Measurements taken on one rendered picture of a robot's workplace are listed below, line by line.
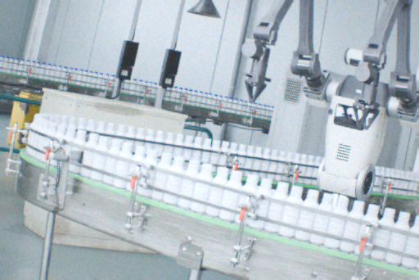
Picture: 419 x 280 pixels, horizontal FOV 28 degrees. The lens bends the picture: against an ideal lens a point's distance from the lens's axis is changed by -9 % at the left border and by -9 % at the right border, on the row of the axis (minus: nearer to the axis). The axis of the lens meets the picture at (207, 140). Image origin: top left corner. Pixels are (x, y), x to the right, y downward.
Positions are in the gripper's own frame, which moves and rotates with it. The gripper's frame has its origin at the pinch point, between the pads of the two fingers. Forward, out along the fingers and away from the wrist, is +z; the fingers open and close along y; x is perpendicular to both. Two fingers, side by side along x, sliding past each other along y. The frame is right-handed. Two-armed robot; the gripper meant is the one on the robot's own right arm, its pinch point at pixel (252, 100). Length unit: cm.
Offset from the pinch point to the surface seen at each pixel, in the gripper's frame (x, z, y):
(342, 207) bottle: 52, 27, 16
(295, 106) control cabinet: -261, -10, -519
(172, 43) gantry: -398, -47, -483
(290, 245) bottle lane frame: 38, 42, 19
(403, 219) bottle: 75, 26, 16
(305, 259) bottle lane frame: 45, 46, 19
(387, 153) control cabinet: -200, 16, -658
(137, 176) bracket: -23.1, 33.7, 25.2
